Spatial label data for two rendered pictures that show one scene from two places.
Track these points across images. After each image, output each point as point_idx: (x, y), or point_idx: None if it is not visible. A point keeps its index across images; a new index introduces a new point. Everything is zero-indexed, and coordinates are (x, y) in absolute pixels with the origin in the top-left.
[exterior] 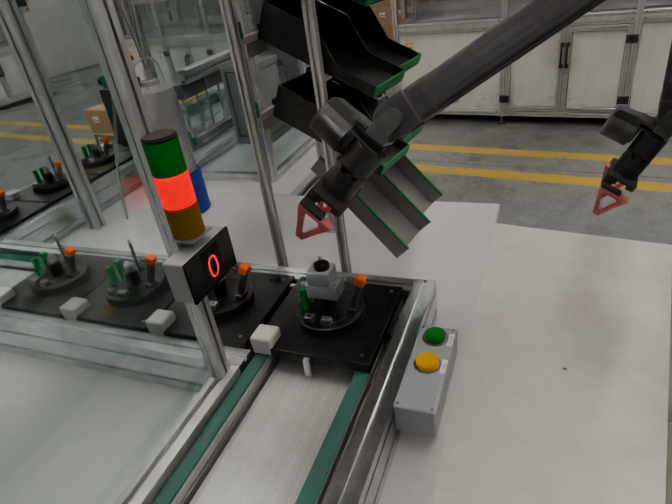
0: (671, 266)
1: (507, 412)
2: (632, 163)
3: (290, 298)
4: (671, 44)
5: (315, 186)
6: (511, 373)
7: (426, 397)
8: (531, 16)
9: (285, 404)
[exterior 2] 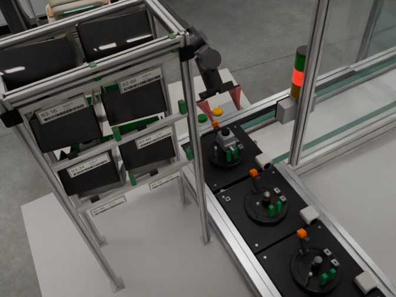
0: None
1: (200, 111)
2: None
3: (232, 178)
4: (19, 27)
5: (228, 81)
6: (180, 119)
7: (231, 103)
8: None
9: (272, 146)
